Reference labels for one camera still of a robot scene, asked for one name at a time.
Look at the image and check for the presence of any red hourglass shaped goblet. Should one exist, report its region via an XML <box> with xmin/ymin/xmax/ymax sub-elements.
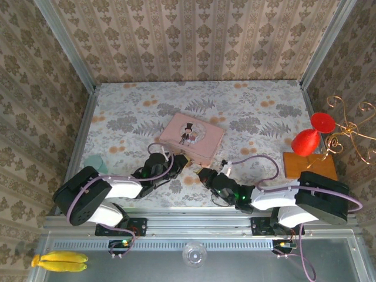
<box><xmin>291</xmin><ymin>113</ymin><xmax>336</xmax><ymax>157</ymax></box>

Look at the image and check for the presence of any slotted grey cable duct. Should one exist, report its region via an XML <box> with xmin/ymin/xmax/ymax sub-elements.
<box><xmin>52</xmin><ymin>240</ymin><xmax>278</xmax><ymax>251</ymax></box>

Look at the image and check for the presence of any wooden block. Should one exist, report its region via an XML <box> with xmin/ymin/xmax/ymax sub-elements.
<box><xmin>282</xmin><ymin>152</ymin><xmax>338</xmax><ymax>180</ymax></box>

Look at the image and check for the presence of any metal floor tray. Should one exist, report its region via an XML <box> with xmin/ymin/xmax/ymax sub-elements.
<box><xmin>28</xmin><ymin>234</ymin><xmax>375</xmax><ymax>282</ymax></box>

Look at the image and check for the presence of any gold wire ornament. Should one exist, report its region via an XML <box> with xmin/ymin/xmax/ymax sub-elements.
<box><xmin>307</xmin><ymin>96</ymin><xmax>376</xmax><ymax>170</ymax></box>

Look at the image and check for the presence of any aluminium side rail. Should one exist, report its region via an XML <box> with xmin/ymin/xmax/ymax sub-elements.
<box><xmin>299</xmin><ymin>83</ymin><xmax>328</xmax><ymax>155</ymax></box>
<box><xmin>43</xmin><ymin>86</ymin><xmax>100</xmax><ymax>224</ymax></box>

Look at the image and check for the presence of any small black circuit board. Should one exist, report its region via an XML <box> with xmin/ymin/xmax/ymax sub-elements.
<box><xmin>271</xmin><ymin>239</ymin><xmax>297</xmax><ymax>255</ymax></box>
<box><xmin>108</xmin><ymin>239</ymin><xmax>133</xmax><ymax>255</ymax></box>

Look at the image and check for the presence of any translucent teal cup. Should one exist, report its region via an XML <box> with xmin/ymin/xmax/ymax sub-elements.
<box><xmin>83</xmin><ymin>155</ymin><xmax>108</xmax><ymax>174</ymax></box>

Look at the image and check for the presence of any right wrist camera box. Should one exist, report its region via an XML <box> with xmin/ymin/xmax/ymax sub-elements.
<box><xmin>220</xmin><ymin>159</ymin><xmax>234</xmax><ymax>177</ymax></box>

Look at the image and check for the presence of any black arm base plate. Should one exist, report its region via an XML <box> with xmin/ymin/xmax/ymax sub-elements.
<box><xmin>95</xmin><ymin>216</ymin><xmax>147</xmax><ymax>237</ymax></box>
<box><xmin>250</xmin><ymin>216</ymin><xmax>306</xmax><ymax>236</ymax></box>

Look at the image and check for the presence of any aluminium frame post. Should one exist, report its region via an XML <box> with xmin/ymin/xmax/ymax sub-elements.
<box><xmin>298</xmin><ymin>0</ymin><xmax>358</xmax><ymax>89</ymax></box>
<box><xmin>32</xmin><ymin>0</ymin><xmax>98</xmax><ymax>92</ymax></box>

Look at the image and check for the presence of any yellow banana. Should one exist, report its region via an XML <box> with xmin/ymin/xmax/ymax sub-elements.
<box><xmin>39</xmin><ymin>251</ymin><xmax>89</xmax><ymax>263</ymax></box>
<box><xmin>31</xmin><ymin>254</ymin><xmax>88</xmax><ymax>273</ymax></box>

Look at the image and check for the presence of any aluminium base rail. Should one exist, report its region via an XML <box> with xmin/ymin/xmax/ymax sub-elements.
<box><xmin>42</xmin><ymin>207</ymin><xmax>361</xmax><ymax>237</ymax></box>

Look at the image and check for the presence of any clear drinking glass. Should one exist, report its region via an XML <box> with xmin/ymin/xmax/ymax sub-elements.
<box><xmin>182</xmin><ymin>241</ymin><xmax>207</xmax><ymax>268</ymax></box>

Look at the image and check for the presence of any pink wedding print tin box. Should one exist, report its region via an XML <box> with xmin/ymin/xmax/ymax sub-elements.
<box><xmin>159</xmin><ymin>113</ymin><xmax>226</xmax><ymax>166</ymax></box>

